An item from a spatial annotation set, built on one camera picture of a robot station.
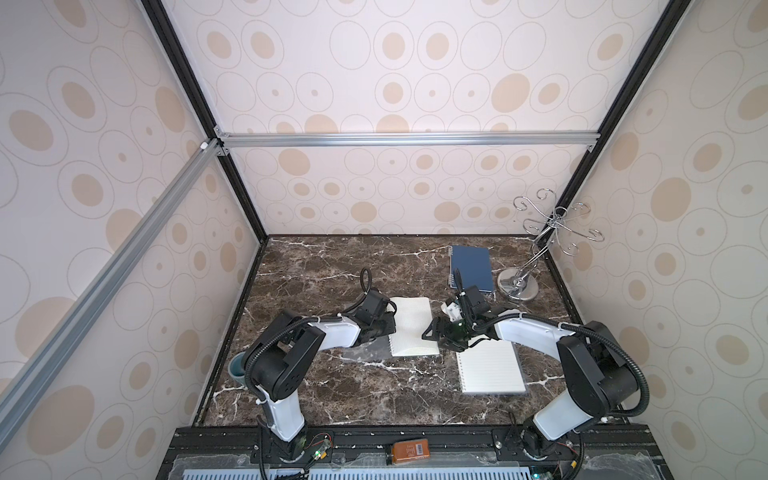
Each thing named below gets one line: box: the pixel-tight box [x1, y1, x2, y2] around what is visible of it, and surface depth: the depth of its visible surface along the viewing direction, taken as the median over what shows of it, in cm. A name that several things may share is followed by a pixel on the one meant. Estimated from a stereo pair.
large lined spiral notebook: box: [456, 338, 528, 396], surface depth 87 cm
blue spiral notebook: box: [448, 245, 492, 291], surface depth 115 cm
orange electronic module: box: [392, 438, 430, 463], surface depth 71 cm
